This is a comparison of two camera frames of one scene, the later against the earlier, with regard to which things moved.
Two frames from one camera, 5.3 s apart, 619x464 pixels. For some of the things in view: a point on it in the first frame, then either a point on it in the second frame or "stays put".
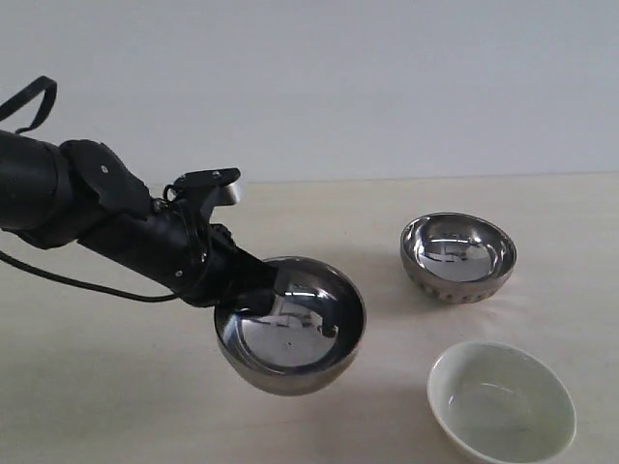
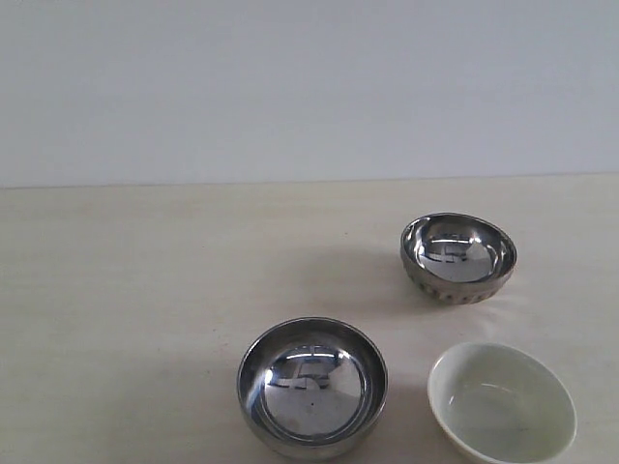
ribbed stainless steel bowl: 456,258 stays put
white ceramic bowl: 495,403 stays put
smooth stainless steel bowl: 306,341 -> 311,388
